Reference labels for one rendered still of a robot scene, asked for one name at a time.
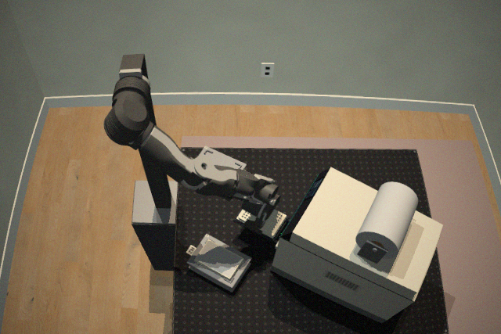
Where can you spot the beige foil roll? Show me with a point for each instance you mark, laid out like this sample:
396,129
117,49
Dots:
389,217

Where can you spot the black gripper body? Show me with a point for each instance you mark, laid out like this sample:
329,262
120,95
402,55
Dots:
259,210

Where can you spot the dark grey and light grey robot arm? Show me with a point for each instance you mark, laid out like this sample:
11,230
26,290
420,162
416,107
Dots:
129,118

